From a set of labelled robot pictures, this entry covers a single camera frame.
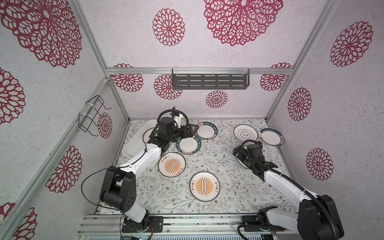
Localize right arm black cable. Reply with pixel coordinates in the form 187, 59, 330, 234
236, 139, 340, 240

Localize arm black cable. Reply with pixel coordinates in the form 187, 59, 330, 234
80, 108, 190, 211
236, 139, 340, 240

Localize orange sunburst plate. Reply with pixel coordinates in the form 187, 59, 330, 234
158, 152, 186, 178
190, 171, 221, 202
142, 128, 154, 145

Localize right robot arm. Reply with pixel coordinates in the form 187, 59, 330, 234
233, 140, 345, 240

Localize black wire wall rack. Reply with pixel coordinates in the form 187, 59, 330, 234
78, 95, 113, 139

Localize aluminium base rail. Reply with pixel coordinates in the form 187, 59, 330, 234
77, 213, 301, 236

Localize green rim plate left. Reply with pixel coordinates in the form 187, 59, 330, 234
176, 137, 202, 155

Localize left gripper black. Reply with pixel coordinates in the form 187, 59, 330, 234
167, 123, 198, 143

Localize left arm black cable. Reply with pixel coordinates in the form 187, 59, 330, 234
80, 108, 190, 211

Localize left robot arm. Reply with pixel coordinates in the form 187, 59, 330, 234
100, 117, 199, 224

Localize white plastic bin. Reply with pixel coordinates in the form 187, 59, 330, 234
122, 120, 157, 159

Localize green rim plate back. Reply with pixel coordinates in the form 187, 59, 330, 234
197, 122, 219, 140

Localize striped rim plate far right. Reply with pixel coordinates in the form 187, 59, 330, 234
259, 128, 285, 147

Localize white plate brown line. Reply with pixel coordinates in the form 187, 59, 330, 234
234, 125, 259, 142

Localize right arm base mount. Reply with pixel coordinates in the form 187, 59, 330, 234
242, 206, 279, 232

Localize grey slotted wall shelf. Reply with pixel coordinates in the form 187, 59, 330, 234
171, 69, 250, 90

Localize white flower outline plate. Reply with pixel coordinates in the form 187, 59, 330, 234
233, 146, 249, 169

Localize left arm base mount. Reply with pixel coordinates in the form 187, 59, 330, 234
122, 216, 164, 234

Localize green rim plate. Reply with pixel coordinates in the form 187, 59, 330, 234
176, 137, 202, 155
197, 122, 219, 140

